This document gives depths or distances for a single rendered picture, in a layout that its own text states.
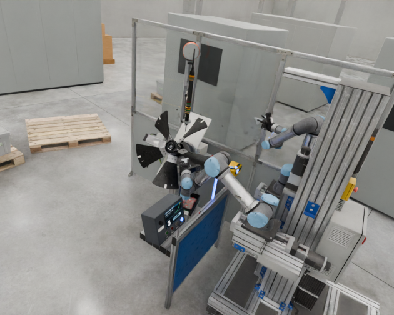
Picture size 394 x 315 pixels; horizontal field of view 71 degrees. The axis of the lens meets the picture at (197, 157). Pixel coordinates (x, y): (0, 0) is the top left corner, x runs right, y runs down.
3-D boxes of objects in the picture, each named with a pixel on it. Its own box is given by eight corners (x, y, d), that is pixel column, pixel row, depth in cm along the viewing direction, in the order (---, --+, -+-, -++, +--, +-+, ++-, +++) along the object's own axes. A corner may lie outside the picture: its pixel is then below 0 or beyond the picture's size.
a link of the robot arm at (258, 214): (277, 213, 174) (221, 148, 181) (268, 225, 163) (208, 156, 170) (264, 220, 182) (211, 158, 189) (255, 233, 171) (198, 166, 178)
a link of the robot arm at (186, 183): (181, 190, 196) (182, 180, 192) (181, 181, 206) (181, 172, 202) (191, 190, 197) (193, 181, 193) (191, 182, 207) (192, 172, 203)
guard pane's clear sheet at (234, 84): (134, 109, 351) (136, 22, 301) (343, 192, 245) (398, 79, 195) (134, 109, 350) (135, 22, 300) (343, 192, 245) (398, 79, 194)
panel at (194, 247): (216, 239, 296) (227, 190, 263) (217, 240, 296) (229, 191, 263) (169, 296, 234) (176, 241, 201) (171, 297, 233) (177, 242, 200)
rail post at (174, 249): (167, 304, 241) (174, 240, 201) (171, 306, 239) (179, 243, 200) (164, 307, 238) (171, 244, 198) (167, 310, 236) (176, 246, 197)
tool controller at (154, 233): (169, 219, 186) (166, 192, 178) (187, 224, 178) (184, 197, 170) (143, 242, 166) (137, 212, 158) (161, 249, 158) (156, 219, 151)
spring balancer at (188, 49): (182, 58, 268) (181, 59, 262) (183, 40, 260) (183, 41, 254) (198, 60, 269) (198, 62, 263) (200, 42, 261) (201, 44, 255)
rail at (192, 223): (228, 188, 267) (229, 181, 263) (232, 189, 265) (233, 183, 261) (171, 244, 198) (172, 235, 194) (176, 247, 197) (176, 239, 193)
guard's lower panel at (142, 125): (132, 170, 401) (133, 111, 356) (312, 264, 292) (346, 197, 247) (131, 170, 399) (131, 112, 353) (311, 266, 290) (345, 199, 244)
